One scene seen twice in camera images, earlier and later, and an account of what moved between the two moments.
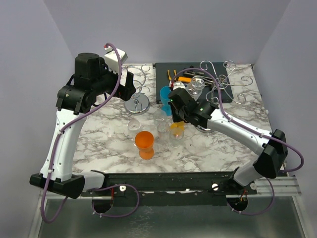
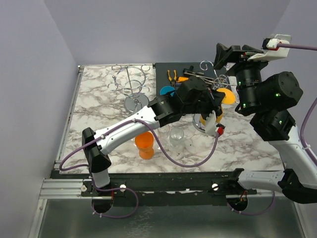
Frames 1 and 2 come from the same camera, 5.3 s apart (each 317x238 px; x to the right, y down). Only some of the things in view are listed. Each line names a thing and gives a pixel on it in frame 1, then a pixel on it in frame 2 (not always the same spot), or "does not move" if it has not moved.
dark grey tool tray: (218, 87) does not move
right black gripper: (175, 118) to (233, 54)
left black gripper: (125, 92) to (215, 98)
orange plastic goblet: (144, 141) does not move
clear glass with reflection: (176, 133) does not move
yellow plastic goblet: (178, 127) to (230, 99)
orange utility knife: (185, 80) does not move
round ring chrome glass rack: (139, 104) does not move
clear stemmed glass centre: (163, 141) does not move
